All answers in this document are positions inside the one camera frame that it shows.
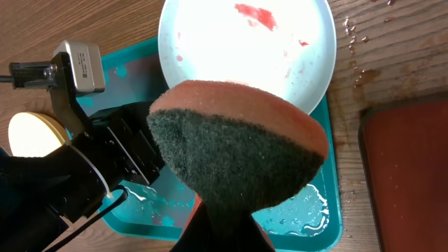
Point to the light blue plate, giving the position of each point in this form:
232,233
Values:
285,47

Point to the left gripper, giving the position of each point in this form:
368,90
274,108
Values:
111,145

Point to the teal plastic tray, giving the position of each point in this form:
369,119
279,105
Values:
309,221

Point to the red black sponge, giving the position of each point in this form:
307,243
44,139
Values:
239,148

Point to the yellow plate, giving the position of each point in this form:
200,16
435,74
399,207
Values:
35,135

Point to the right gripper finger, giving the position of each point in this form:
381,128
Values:
202,235

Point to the dark red black tray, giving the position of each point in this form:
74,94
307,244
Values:
403,146

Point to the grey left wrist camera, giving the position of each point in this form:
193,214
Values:
86,66

